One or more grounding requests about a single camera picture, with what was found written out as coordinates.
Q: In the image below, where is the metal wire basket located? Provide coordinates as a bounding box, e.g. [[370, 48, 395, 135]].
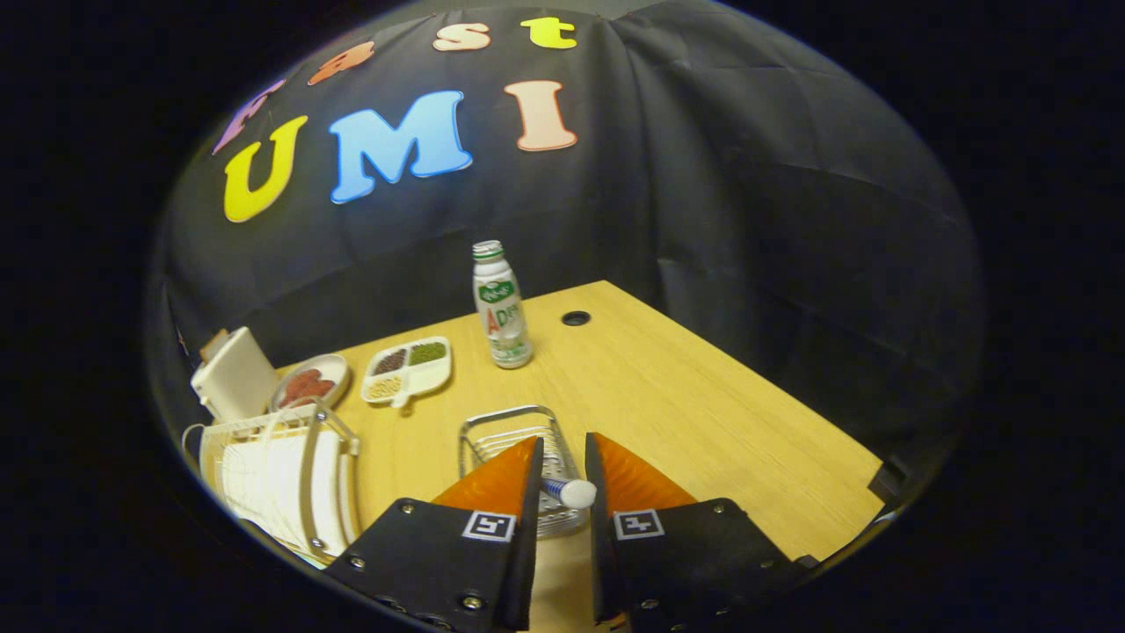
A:
[[457, 404, 590, 540]]

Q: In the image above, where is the black backdrop cloth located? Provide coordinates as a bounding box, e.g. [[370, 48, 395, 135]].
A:
[[145, 0, 985, 493]]

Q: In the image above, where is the white divided bean tray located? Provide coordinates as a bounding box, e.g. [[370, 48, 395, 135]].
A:
[[360, 337, 454, 410]]

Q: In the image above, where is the white drink bottle green label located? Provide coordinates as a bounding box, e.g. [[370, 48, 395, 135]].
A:
[[471, 240, 534, 370]]

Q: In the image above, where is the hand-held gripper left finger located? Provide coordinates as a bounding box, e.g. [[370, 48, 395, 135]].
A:
[[323, 435, 546, 633]]

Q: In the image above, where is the white wire dish rack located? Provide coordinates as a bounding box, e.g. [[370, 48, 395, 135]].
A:
[[182, 397, 363, 568]]

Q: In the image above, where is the black table edge clamp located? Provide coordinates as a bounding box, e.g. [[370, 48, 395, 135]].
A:
[[868, 462, 906, 506]]

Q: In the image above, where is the grey plate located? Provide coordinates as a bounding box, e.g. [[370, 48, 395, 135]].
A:
[[268, 353, 352, 412]]

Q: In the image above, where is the white toaster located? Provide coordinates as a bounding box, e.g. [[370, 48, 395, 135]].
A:
[[190, 326, 280, 423]]

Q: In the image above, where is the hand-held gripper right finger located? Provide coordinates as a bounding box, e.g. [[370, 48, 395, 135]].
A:
[[584, 431, 818, 633]]

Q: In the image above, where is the spoon with blue checked handle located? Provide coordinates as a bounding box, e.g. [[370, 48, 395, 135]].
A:
[[541, 475, 599, 511]]

